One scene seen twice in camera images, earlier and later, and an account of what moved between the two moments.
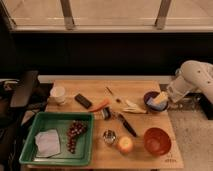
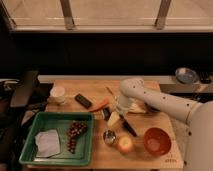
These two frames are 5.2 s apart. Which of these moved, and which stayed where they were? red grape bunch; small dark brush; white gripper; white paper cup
Moved: white gripper
Stayed: white paper cup; red grape bunch; small dark brush
